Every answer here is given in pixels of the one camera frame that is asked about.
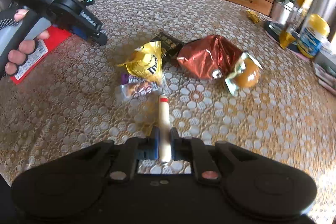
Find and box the yellow lid wipes canister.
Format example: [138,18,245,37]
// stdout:
[297,14,330,59]

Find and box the yellow crumpled wrapper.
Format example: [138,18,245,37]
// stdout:
[245,10,261,24]

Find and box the clear pastry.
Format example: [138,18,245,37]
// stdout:
[115,81,159,103]

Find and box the yellow m&m's bag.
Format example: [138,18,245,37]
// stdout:
[117,40,163,84]

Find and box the copper foil snack bag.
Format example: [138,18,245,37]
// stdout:
[177,35,243,80]

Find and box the red cardboard box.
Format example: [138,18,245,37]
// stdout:
[10,18,71,85]

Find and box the purple candy bar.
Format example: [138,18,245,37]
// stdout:
[121,73,145,85]

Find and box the cream cheese stick wrapper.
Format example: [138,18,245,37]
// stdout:
[158,94,171,162]

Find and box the black snack packet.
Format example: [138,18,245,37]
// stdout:
[150,32,185,67]

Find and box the person's left hand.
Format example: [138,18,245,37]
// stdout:
[0,7,51,76]

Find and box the black remote control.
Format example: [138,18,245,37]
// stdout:
[80,0,96,7]

